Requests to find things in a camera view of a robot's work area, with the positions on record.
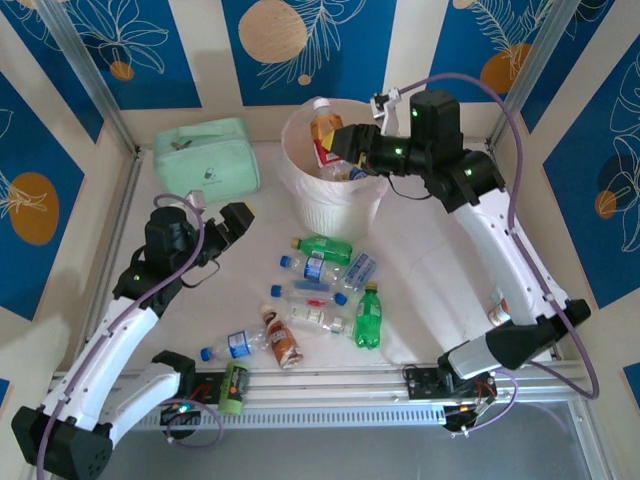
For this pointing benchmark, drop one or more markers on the crushed large bottle blue label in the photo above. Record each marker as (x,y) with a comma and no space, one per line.
(357,174)

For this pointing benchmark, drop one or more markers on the amber drink bottle red label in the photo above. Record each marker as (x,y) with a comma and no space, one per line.
(325,125)

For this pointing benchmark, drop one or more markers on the small green soda bottle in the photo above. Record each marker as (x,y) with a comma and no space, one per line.
(367,320)
(325,248)

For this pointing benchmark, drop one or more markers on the clear bottle blue label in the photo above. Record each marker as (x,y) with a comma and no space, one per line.
(314,268)
(239,344)

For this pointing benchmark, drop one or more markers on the slim clear bottle blue insert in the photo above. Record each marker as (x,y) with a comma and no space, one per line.
(310,286)

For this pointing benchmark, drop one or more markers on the clear bottle blue-white label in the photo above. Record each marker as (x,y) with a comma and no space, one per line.
(361,270)

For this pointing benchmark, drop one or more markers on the slim clear bottle red insert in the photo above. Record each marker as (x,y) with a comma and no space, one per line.
(312,302)

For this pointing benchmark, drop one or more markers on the brown chocolate drink bottle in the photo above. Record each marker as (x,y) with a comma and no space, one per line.
(282,345)

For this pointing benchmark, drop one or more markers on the orange cap juice bottle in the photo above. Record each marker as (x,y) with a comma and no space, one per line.
(498,315)

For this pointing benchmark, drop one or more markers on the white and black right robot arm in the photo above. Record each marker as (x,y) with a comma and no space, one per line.
(500,250)

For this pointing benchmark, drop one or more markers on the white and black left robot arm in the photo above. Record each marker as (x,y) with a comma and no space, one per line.
(120,330)

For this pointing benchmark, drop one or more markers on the white ribbed plastic bin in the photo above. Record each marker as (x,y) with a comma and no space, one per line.
(335,215)

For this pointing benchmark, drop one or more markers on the mint green zip pouch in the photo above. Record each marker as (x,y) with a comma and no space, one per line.
(210,165)

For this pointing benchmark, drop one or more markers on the metal zipper pull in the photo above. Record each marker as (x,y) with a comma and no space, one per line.
(179,145)

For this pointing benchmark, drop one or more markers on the green cylinder with black label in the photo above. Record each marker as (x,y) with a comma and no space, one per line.
(230,400)

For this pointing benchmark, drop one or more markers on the black connector board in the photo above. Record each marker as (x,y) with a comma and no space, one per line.
(457,422)
(192,417)

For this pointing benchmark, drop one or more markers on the grey metal sheet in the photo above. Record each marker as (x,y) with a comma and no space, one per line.
(325,455)

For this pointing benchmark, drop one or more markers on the aluminium table side rail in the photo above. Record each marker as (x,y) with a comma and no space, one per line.
(125,200)
(494,149)

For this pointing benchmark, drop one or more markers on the aluminium frame post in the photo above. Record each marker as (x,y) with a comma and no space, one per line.
(541,65)
(84,65)

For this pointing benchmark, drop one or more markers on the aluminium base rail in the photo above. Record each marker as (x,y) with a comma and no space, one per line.
(325,385)

